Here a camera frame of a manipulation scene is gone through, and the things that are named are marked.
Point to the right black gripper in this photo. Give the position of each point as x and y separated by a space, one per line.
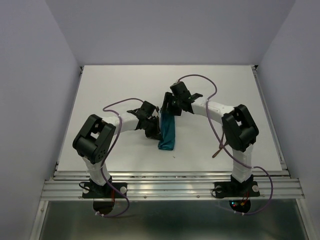
167 98

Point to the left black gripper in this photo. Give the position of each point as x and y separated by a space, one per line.
155 134

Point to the teal cloth napkin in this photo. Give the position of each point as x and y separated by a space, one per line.
168 132

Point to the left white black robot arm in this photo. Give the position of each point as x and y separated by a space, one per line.
94 140

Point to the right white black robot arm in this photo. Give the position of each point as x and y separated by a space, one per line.
239 128

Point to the brown wooden fork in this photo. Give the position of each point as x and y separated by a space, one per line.
220 148

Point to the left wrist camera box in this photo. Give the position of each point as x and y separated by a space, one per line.
148 108

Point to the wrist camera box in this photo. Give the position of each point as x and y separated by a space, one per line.
148 108
180 90

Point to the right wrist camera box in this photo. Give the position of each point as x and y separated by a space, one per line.
180 90

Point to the aluminium frame rail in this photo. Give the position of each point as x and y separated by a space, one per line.
166 186

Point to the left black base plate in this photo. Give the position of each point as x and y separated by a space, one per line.
91 190

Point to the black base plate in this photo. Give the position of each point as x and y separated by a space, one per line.
228 189
91 190

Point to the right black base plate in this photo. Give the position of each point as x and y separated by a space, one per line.
228 189

